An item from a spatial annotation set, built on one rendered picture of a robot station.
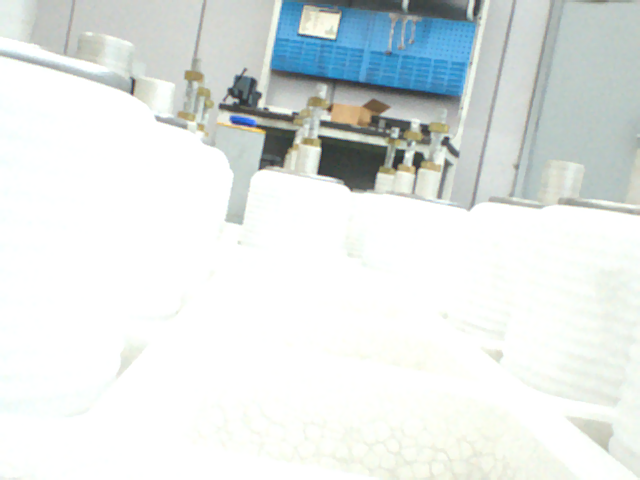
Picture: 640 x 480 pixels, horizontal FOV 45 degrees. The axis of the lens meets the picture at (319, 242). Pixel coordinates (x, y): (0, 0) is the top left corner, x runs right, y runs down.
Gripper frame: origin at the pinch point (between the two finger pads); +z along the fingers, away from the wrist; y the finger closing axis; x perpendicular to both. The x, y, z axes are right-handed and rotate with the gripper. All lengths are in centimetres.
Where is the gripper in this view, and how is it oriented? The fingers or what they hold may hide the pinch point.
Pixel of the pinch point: (439, 3)
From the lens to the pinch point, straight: 90.2
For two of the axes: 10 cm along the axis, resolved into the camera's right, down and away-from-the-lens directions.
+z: -1.9, 9.8, 0.5
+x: 2.4, -0.1, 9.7
